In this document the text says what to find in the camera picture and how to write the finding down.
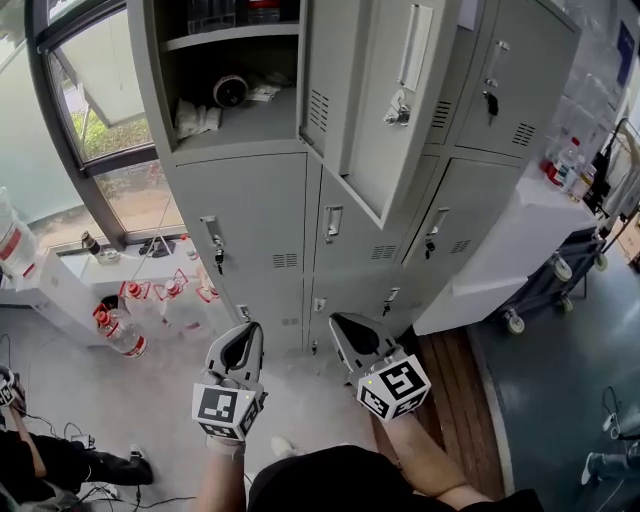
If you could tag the white plastic bag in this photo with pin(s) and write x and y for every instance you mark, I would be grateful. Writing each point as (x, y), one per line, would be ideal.
(196, 119)

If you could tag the person's black shirt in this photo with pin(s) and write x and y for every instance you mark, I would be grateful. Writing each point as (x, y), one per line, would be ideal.
(350, 485)

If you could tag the person's left forearm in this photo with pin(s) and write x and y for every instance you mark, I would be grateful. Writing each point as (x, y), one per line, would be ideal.
(222, 480)

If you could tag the locker door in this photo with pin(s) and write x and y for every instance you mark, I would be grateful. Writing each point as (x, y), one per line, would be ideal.
(380, 160)

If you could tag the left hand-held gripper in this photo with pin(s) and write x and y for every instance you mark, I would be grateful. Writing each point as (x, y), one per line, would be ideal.
(225, 405)

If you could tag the white water dispenser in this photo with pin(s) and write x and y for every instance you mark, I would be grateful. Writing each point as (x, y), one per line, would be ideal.
(55, 295)

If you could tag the clothes rack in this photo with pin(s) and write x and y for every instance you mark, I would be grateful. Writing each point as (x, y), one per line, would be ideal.
(622, 175)

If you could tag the clear jug with red label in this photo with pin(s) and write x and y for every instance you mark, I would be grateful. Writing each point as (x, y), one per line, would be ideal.
(125, 336)

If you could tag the round black and white device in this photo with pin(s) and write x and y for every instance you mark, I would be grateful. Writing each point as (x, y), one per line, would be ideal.
(230, 91)

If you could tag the clear jug with red cap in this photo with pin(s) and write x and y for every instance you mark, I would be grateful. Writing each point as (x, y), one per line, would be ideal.
(142, 305)
(207, 294)
(177, 305)

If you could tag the white cart with wheels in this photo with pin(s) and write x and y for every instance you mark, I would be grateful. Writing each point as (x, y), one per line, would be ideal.
(505, 250)

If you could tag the grey metal locker cabinet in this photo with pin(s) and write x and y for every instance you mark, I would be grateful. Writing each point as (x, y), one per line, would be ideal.
(260, 210)

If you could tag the black flask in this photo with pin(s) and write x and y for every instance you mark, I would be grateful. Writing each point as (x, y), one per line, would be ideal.
(91, 243)

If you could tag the blue wall poster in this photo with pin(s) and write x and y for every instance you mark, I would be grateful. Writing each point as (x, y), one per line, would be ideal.
(626, 52)

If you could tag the person's right forearm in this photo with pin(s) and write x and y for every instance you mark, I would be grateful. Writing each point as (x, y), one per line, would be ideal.
(425, 455)

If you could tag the large clear water bottle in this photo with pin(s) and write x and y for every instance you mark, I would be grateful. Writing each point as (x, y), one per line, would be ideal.
(15, 235)

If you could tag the black framed window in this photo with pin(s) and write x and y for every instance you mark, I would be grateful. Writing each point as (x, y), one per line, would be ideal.
(105, 135)

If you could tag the small clear plastic bottle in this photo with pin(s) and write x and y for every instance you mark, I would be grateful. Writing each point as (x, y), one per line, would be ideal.
(192, 255)

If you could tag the white paper packets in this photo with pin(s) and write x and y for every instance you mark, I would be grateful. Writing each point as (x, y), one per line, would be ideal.
(263, 93)

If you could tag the grey wheeled cart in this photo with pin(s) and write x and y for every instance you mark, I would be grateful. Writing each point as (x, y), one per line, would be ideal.
(555, 280)

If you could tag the person's white shoe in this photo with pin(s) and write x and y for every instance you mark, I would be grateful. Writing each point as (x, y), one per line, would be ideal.
(285, 446)

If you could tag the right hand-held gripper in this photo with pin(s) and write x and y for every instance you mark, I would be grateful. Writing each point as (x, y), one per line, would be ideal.
(395, 385)

